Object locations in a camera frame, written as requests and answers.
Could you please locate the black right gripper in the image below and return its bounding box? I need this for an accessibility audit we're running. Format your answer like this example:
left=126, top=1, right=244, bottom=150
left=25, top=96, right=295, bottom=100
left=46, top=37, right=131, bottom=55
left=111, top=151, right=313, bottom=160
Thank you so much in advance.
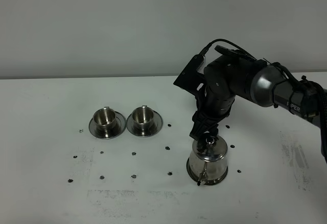
left=190, top=82, right=235, bottom=139

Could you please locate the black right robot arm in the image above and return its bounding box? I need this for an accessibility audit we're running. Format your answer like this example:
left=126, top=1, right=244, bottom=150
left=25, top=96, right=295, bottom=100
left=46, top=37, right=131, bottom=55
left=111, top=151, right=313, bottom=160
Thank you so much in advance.
left=190, top=56, right=326, bottom=157

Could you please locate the right stainless steel saucer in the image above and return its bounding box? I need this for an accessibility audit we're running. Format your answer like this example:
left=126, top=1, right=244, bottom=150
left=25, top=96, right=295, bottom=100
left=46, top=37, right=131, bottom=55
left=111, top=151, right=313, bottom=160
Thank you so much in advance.
left=126, top=111, right=164, bottom=137

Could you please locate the stainless steel teapot saucer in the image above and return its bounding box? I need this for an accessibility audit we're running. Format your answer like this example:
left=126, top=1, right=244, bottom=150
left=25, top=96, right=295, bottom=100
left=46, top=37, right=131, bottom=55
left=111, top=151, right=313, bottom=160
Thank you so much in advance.
left=186, top=159, right=228, bottom=186

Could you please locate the right stainless steel teacup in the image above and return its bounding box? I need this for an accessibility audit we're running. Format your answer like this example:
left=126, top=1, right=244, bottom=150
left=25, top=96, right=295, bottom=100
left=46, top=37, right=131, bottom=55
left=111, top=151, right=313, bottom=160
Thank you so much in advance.
left=131, top=105, right=154, bottom=135

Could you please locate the stainless steel teacup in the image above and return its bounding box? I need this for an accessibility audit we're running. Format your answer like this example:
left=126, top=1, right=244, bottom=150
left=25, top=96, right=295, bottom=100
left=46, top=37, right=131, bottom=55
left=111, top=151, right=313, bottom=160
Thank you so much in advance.
left=92, top=107, right=117, bottom=138
left=131, top=105, right=154, bottom=135

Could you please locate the left stainless steel saucer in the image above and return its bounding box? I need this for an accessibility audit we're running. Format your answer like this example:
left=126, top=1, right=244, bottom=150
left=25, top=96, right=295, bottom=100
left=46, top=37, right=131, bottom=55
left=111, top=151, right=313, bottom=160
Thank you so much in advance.
left=88, top=111, right=126, bottom=139

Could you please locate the left stainless steel teacup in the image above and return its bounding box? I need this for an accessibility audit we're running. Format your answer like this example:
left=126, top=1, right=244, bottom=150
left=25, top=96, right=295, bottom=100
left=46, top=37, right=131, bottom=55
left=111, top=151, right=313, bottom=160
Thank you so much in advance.
left=92, top=107, right=117, bottom=138

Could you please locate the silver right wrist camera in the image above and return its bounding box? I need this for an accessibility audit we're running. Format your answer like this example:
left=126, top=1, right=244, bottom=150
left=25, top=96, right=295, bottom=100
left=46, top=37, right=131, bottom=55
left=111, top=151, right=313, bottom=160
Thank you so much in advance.
left=173, top=54, right=206, bottom=96

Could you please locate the black right camera cable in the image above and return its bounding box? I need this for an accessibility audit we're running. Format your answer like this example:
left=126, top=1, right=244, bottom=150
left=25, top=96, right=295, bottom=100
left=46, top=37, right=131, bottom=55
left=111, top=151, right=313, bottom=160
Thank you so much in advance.
left=200, top=39, right=259, bottom=61

